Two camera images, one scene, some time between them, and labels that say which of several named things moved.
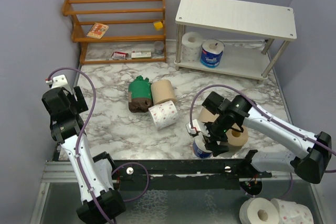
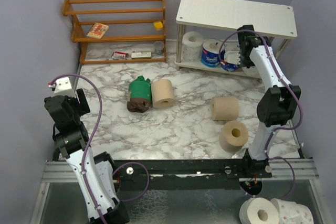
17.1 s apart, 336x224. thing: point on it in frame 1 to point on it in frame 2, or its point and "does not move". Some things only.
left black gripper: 80,104 does not move
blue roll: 211,53 does not move
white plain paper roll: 191,44 does not move
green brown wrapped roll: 140,95 does not move
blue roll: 200,149 to 227,66
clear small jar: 158,46 does not move
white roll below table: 259,211 does not move
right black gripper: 213,146 to 244,65
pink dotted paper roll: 164,114 to 252,71
